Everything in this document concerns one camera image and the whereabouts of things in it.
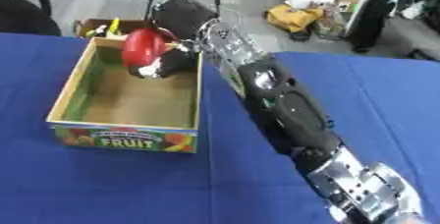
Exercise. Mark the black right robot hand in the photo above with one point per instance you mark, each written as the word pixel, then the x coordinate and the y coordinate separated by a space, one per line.
pixel 174 61

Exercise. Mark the red round toy fruit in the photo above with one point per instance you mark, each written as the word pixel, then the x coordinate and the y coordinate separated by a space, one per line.
pixel 142 47

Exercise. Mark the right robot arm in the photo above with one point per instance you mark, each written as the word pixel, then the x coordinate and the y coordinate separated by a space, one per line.
pixel 292 116

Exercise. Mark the small brown cardboard box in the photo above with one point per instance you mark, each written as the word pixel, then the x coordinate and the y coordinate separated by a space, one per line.
pixel 133 24

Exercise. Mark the cardboard box with fruit print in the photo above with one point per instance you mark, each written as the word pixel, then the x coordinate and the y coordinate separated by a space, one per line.
pixel 137 103

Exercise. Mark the black round bag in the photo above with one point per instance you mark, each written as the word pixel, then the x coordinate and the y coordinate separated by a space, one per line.
pixel 182 15

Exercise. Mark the yellow green toy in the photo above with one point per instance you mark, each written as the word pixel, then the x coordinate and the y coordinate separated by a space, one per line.
pixel 114 26

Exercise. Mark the yellow bag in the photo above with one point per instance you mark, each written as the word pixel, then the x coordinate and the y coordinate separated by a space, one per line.
pixel 292 16

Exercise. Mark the black chair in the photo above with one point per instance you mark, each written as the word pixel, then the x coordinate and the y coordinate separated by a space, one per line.
pixel 26 18

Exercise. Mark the clear plastic bag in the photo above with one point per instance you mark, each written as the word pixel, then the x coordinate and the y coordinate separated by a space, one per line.
pixel 329 21

